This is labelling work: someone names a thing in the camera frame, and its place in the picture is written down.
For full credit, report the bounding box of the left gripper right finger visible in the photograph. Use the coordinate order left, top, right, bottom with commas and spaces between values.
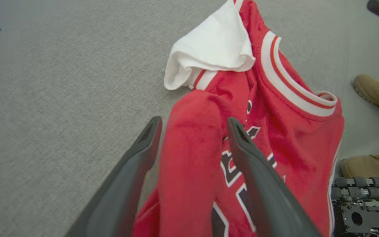
226, 117, 321, 237

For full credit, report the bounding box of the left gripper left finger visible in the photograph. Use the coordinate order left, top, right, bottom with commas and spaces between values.
64, 116, 163, 237

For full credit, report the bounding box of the red jersey with white sleeves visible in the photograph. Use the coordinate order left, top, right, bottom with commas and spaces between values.
132, 0, 345, 237

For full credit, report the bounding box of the black cable chain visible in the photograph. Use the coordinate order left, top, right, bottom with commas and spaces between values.
331, 177, 379, 202

